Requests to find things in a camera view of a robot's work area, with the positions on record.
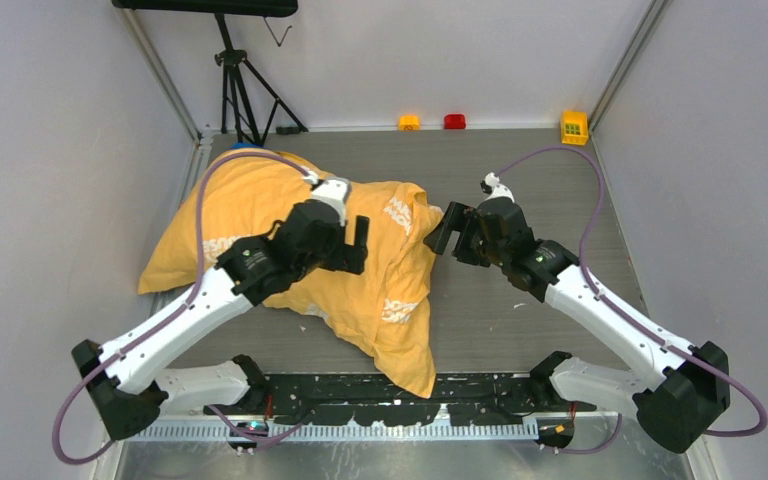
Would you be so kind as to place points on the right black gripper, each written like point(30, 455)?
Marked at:
point(458, 217)

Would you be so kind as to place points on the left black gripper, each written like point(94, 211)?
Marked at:
point(348, 257)

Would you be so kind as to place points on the orange pillowcase with white print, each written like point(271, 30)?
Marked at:
point(385, 311)

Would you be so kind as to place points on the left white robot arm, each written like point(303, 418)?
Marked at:
point(129, 378)

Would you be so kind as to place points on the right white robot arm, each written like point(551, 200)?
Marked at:
point(673, 389)

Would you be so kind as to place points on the red toy block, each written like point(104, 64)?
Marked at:
point(454, 121)

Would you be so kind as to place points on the small yellow toy block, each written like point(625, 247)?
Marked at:
point(409, 123)

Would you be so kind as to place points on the yellow green toy block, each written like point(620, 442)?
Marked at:
point(574, 128)

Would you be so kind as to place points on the black tripod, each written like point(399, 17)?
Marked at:
point(235, 98)

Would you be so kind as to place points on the black panel on tripod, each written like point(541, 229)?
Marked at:
point(258, 8)

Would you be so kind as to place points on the white slotted cable duct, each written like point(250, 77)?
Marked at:
point(438, 430)

